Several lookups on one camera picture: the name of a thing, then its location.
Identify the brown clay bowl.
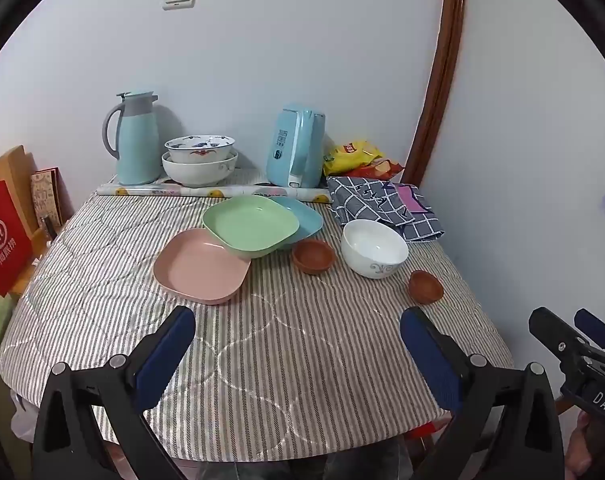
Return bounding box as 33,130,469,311
408,270,444,304
292,238,336,275

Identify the bowl with red bat pattern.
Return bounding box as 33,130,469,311
165,134,235,164

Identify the light blue electric kettle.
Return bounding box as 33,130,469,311
266,106,325,188

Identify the grey checked folded cloth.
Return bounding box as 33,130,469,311
327,177,445,244

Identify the green square plate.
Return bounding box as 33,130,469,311
203,195,299,259

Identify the large white swirl bowl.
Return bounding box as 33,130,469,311
161,150,238,188

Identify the brown wooden door frame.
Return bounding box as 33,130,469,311
401,0,465,186

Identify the white ceramic bowl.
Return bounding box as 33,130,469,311
341,219,409,280

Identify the pink square plate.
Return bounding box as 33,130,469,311
153,229,250,306

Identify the patterned gift box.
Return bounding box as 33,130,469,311
30,167,64,229

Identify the person's right hand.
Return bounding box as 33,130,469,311
564,411,605,479

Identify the blue square plate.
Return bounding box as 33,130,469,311
272,196,324,250

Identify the light blue thermos jug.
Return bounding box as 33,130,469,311
102,91,162,186

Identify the striped quilted table cover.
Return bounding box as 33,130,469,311
0,196,513,462

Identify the red paper bag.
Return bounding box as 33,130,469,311
0,180,32,296

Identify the fruit pattern plastic mat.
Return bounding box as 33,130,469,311
96,168,332,204

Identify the yellow chips bag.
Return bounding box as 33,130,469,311
322,141,403,181

